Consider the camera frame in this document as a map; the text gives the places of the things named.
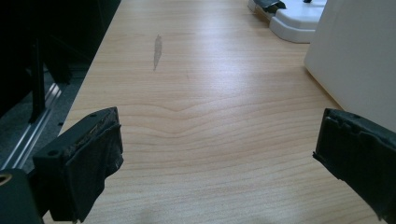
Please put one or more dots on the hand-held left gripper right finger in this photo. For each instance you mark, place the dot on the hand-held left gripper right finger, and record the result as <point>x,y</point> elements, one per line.
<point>361,152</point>

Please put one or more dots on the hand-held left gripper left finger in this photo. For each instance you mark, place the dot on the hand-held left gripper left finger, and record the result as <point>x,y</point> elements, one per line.
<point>81,161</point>

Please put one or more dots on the black metal stand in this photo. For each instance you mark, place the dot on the black metal stand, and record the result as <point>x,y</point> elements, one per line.
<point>38,84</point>

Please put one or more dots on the large white box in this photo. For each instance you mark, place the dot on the large white box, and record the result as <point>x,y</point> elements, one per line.
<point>358,59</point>

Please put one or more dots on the white plastic base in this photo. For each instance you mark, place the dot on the white plastic base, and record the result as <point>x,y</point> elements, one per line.
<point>295,21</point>

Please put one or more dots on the black clip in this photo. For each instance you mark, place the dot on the black clip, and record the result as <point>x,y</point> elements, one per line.
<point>271,4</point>

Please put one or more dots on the aluminium floor rail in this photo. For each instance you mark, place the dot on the aluminium floor rail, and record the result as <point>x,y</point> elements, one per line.
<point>29,130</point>

